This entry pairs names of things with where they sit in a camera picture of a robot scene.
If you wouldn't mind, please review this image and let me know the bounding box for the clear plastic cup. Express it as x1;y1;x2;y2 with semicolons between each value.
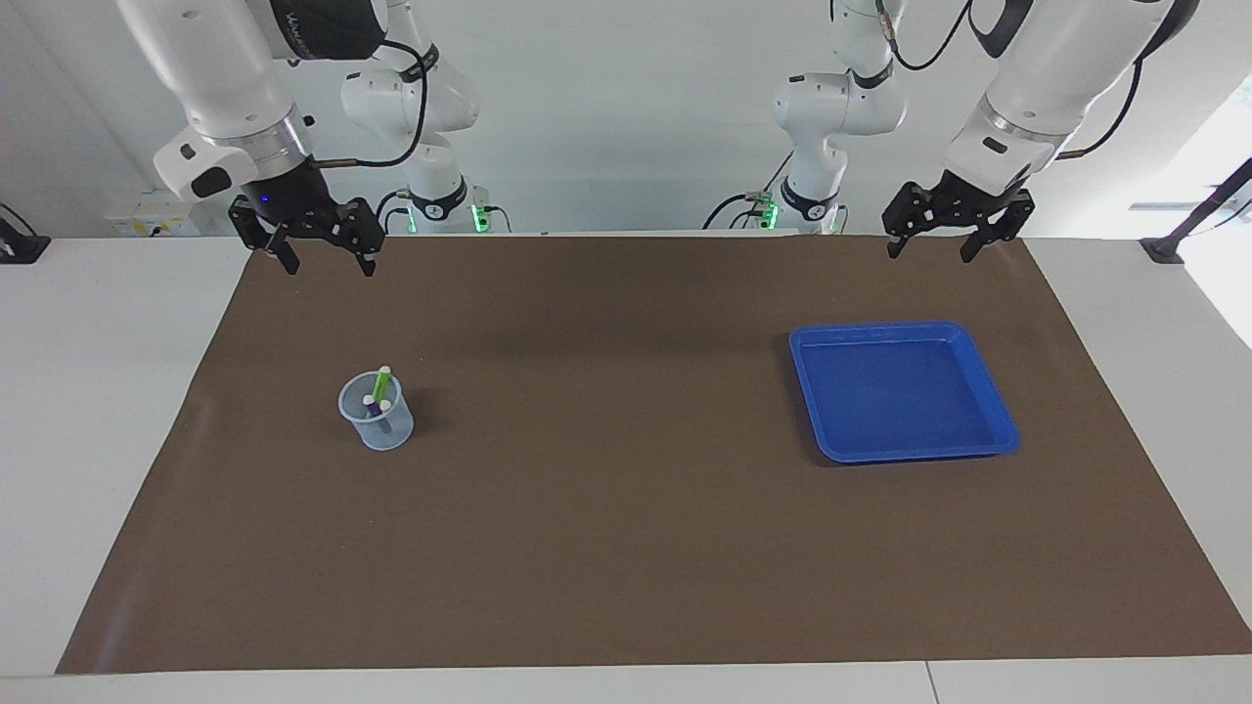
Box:
338;373;416;454

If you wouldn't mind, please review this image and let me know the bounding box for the black stand with pole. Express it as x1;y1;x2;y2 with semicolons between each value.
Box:
1140;156;1252;265

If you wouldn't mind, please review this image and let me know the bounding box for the blue plastic tray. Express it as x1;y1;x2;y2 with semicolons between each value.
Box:
788;320;1021;464

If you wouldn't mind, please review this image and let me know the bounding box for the black table clamp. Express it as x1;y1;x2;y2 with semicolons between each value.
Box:
0;203;52;265

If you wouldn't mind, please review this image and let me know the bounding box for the brown table mat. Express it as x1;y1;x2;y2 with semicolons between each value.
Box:
56;235;1252;676

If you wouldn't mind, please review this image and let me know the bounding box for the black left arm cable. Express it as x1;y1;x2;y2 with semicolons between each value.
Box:
875;0;1145;159

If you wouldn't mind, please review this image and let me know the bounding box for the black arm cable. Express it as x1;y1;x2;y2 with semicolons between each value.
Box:
318;39;426;169
875;0;1145;159

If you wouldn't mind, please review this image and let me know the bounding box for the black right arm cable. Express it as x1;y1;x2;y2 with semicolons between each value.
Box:
318;39;426;169

